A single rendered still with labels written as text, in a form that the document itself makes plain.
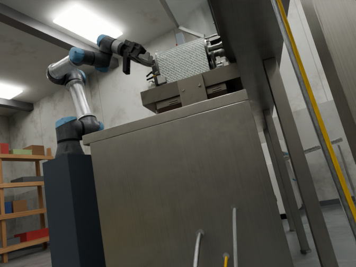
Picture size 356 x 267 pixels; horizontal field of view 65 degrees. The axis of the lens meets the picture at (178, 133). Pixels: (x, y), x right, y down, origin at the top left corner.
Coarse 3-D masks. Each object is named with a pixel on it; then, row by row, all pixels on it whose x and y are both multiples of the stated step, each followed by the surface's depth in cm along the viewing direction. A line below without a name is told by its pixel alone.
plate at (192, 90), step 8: (184, 80) 108; (192, 80) 107; (200, 80) 106; (184, 88) 107; (192, 88) 106; (200, 88) 105; (184, 96) 107; (192, 96) 106; (200, 96) 105; (184, 104) 106
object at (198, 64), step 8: (200, 56) 131; (176, 64) 134; (184, 64) 133; (192, 64) 131; (200, 64) 130; (208, 64) 129; (160, 72) 136; (168, 72) 134; (176, 72) 133; (184, 72) 132; (192, 72) 131; (200, 72) 130; (168, 80) 134; (176, 80) 132
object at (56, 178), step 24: (48, 168) 144; (72, 168) 138; (48, 192) 143; (72, 192) 134; (48, 216) 141; (72, 216) 133; (96, 216) 143; (72, 240) 131; (96, 240) 139; (72, 264) 130; (96, 264) 135
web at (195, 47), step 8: (192, 40) 136; (200, 40) 133; (176, 48) 136; (184, 48) 134; (192, 48) 133; (200, 48) 132; (160, 56) 137; (168, 56) 136; (176, 56) 134; (184, 56) 133; (192, 56) 132; (160, 64) 136; (168, 64) 135
